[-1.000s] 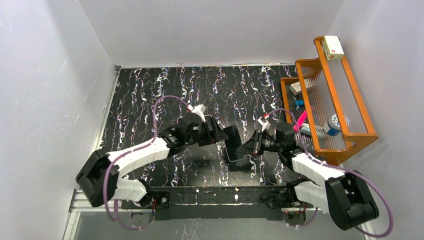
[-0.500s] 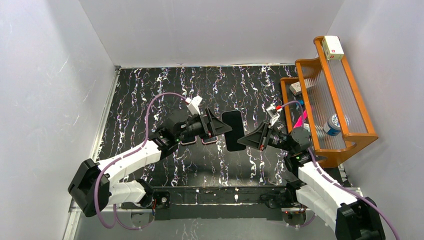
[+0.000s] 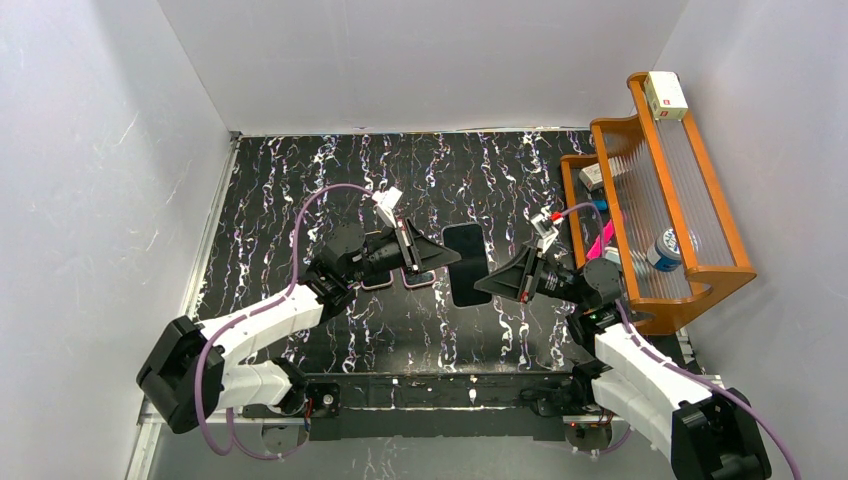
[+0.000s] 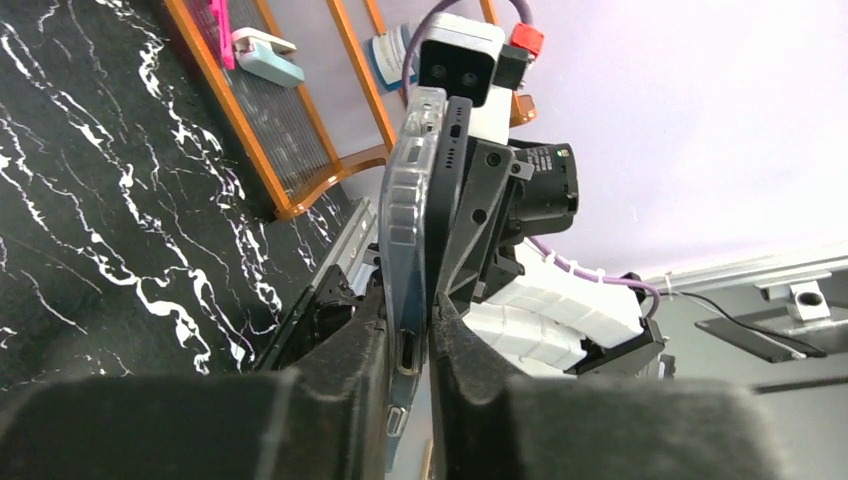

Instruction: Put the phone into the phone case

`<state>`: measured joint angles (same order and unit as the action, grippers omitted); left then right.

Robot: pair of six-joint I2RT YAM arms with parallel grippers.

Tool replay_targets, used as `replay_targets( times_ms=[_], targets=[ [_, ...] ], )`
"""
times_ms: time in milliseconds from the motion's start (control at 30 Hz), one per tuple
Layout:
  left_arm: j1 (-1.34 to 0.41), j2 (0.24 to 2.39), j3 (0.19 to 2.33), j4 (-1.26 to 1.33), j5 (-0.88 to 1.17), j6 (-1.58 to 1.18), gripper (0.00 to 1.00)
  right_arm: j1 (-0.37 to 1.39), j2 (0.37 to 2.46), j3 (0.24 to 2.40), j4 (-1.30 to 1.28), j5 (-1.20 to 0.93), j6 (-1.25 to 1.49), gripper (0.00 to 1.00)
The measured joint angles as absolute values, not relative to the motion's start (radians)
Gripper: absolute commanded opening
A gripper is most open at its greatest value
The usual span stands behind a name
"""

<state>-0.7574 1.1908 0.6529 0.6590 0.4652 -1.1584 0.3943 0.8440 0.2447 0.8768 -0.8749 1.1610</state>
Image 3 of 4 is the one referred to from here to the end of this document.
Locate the pink phone case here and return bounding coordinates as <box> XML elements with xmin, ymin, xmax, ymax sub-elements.
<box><xmin>400</xmin><ymin>268</ymin><xmax>438</xmax><ymax>291</ymax></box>

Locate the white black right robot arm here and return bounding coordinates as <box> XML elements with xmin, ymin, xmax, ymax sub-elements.
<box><xmin>474</xmin><ymin>245</ymin><xmax>772</xmax><ymax>479</ymax></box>

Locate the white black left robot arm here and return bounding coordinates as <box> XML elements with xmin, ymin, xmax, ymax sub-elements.
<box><xmin>136</xmin><ymin>220</ymin><xmax>461</xmax><ymax>434</ymax></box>

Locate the light blue eraser block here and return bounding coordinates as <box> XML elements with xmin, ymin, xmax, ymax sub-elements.
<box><xmin>603</xmin><ymin>246</ymin><xmax>622</xmax><ymax>265</ymax></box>

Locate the pink highlighter marker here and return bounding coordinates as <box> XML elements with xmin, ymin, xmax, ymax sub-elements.
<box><xmin>586</xmin><ymin>221</ymin><xmax>615</xmax><ymax>260</ymax></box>

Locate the blue white tape roll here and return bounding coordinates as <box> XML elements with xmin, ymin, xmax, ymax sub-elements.
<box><xmin>646</xmin><ymin>228</ymin><xmax>682</xmax><ymax>272</ymax></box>

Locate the orange wooden shelf rack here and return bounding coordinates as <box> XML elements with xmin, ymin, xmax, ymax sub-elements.
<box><xmin>560</xmin><ymin>72</ymin><xmax>757</xmax><ymax>335</ymax></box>

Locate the grey white small box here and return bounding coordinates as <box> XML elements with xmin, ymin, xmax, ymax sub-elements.
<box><xmin>578</xmin><ymin>163</ymin><xmax>604</xmax><ymax>192</ymax></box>

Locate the white box with red label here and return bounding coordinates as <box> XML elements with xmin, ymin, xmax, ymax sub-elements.
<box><xmin>643</xmin><ymin>71</ymin><xmax>688</xmax><ymax>121</ymax></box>

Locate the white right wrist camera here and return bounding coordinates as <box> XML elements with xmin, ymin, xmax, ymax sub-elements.
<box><xmin>530</xmin><ymin>210</ymin><xmax>563</xmax><ymax>254</ymax></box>

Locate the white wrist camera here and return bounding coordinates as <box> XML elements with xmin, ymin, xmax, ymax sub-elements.
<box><xmin>371</xmin><ymin>187</ymin><xmax>403</xmax><ymax>229</ymax></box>
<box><xmin>530</xmin><ymin>210</ymin><xmax>563</xmax><ymax>254</ymax></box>

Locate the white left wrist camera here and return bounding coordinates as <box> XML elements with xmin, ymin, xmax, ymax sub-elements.
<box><xmin>371</xmin><ymin>187</ymin><xmax>403</xmax><ymax>229</ymax></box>

